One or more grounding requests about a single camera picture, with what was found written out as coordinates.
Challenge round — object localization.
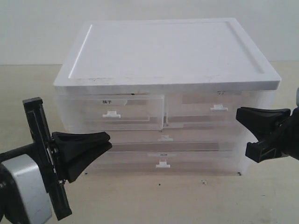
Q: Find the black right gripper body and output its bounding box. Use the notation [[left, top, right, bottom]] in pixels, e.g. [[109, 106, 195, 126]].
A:
[[245, 108, 299, 163]]

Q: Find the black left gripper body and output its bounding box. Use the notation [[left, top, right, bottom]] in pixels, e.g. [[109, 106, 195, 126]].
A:
[[23, 98, 72, 221]]

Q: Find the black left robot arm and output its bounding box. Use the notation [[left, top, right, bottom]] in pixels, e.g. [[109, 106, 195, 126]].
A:
[[0, 97, 112, 224]]

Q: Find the white translucent drawer cabinet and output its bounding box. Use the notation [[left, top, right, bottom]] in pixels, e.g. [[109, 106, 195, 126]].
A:
[[53, 18, 281, 173]]

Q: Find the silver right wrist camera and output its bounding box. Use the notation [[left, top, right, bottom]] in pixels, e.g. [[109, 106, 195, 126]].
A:
[[296, 87, 299, 107]]

